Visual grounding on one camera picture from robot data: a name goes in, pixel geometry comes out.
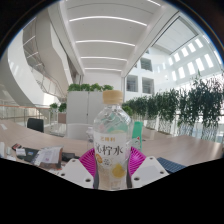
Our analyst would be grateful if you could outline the clear plastic drink bottle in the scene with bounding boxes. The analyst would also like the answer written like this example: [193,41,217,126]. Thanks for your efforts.
[92,89,134,190]

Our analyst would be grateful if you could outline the black office chair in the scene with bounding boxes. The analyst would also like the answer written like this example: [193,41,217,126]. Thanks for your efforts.
[26,117,45,133]

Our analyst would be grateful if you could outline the potted plant in brown planter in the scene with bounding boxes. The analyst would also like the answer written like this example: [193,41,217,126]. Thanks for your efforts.
[57,102,68,124]

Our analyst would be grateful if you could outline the clear shaker bottle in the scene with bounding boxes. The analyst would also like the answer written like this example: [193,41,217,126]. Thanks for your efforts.
[85,126,95,151]

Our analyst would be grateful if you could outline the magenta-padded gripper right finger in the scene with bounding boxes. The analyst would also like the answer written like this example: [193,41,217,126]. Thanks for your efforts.
[128,146,170,189]

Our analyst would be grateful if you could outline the black power adapter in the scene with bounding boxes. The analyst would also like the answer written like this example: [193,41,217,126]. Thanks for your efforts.
[61,151,80,163]

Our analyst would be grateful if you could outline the white cabinet with plants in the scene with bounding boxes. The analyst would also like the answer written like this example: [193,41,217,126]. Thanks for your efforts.
[65,83,114,139]

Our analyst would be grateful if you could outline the ceiling light strips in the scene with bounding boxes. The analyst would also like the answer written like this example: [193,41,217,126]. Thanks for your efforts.
[68,14,148,73]

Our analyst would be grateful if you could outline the row of green hedge plants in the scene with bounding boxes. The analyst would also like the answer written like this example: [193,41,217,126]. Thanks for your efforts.
[121,71,224,143]

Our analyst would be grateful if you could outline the black notebook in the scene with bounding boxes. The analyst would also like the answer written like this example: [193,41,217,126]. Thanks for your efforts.
[19,147,40,164]

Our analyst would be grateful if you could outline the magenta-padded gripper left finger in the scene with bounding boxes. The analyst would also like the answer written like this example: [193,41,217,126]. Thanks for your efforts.
[56,147,99,189]

